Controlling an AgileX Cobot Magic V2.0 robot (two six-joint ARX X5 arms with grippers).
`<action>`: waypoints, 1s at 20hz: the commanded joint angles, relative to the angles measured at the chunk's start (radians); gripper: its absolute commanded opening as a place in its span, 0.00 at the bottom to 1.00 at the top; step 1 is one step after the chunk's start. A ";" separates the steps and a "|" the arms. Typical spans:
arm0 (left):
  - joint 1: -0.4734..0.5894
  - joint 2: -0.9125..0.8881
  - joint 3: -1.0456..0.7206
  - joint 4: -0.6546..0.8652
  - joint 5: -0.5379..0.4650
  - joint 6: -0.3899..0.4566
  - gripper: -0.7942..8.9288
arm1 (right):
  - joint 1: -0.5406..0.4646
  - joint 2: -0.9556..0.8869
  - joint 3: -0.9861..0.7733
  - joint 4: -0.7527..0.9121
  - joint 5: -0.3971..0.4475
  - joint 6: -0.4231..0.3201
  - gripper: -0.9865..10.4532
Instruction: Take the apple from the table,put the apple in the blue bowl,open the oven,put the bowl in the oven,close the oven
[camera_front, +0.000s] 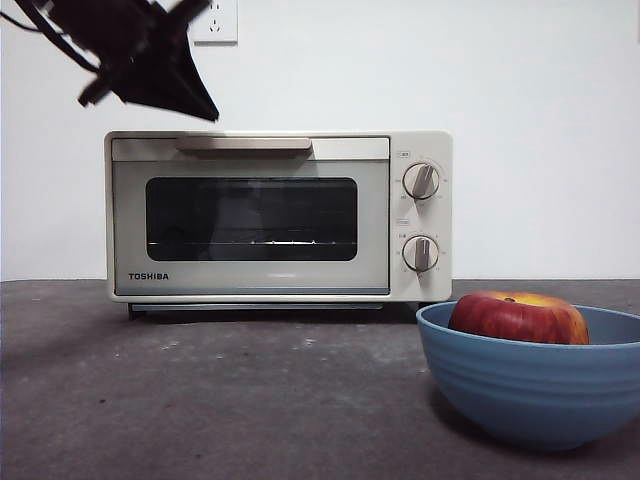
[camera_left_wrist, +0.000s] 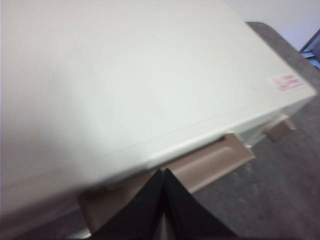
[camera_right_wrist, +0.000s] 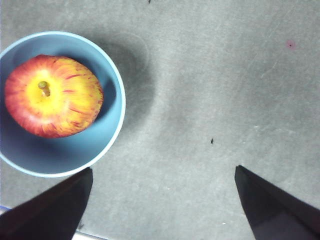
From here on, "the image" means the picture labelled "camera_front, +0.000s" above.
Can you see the red yellow apple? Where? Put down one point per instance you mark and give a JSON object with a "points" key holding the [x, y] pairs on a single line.
{"points": [[515, 320]]}

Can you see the small beige oven knob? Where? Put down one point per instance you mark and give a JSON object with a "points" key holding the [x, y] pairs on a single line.
{"points": [[421, 254]]}

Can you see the large beige oven knob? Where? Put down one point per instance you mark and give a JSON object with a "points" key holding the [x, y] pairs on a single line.
{"points": [[421, 181]]}

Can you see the cream toaster oven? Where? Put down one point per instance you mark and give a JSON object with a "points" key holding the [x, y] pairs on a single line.
{"points": [[425, 142]]}

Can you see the oven crumb tray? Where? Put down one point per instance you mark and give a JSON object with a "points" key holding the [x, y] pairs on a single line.
{"points": [[250, 306]]}

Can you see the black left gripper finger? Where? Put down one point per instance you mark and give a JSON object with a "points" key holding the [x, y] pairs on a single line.
{"points": [[170, 85]]}

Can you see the white wall socket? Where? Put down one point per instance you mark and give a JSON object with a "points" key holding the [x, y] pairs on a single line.
{"points": [[222, 30]]}

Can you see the blue bowl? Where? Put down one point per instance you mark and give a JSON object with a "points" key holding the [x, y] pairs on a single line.
{"points": [[525, 390]]}

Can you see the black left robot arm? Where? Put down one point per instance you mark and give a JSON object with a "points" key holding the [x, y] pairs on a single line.
{"points": [[105, 30]]}

